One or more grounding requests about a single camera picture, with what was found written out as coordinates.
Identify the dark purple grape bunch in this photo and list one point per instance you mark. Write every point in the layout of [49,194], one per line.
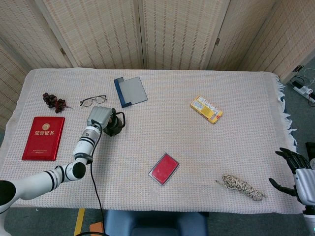
[53,100]

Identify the grey blue-spined notebook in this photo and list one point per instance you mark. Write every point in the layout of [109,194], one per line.
[133,92]

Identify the yellow snack box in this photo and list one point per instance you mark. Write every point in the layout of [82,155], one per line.
[206,109]

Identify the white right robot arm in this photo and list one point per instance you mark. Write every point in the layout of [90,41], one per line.
[309,218]

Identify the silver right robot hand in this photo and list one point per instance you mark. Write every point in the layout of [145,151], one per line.
[306,179]

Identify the red certificate folder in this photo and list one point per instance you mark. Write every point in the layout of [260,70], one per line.
[44,137]

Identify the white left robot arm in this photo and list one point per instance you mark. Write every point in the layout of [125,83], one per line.
[37,179]

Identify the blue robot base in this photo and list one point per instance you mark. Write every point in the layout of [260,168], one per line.
[157,223]

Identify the wall power socket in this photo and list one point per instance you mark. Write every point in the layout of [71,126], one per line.
[298,68]

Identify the thin-framed eyeglasses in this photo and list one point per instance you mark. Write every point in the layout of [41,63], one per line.
[93,100]

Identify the white power strip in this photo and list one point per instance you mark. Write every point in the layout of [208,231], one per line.
[304,91]

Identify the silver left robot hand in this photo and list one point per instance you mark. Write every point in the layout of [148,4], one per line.
[98,115]

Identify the yellow floor tape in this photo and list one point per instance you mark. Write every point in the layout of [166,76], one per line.
[79,221]

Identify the red ink pad clear case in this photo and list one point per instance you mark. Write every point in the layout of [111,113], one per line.
[164,167]

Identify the woven bamboo folding screen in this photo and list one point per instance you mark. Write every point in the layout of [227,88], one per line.
[172,32]

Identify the white waffle-weave tablecloth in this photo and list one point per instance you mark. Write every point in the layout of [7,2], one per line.
[187,145]

